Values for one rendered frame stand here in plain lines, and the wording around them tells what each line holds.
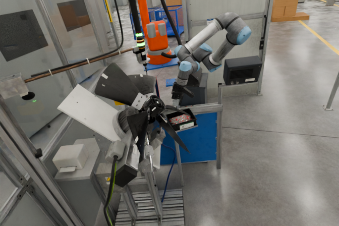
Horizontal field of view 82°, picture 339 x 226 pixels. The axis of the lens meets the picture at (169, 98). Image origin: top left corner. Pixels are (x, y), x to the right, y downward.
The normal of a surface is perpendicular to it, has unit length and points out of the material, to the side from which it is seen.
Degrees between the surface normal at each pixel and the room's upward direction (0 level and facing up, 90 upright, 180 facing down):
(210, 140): 90
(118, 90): 66
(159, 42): 90
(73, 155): 0
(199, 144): 90
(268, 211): 0
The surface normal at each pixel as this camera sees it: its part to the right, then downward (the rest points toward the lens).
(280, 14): -0.29, 0.53
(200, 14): 0.00, 0.51
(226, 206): -0.12, -0.85
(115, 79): 0.59, -0.20
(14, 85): 0.58, 0.36
